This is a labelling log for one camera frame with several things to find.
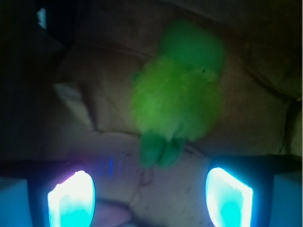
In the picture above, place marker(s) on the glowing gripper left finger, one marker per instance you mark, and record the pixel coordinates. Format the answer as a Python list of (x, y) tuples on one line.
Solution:
[(46, 193)]

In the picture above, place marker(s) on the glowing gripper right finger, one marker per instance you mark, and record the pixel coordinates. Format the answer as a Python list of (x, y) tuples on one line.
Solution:
[(255, 191)]

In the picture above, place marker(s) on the green fluffy plush animal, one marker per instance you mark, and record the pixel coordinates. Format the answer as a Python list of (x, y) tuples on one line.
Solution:
[(176, 96)]

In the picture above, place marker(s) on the brown paper bag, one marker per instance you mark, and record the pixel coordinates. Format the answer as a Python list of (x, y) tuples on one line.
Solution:
[(66, 69)]

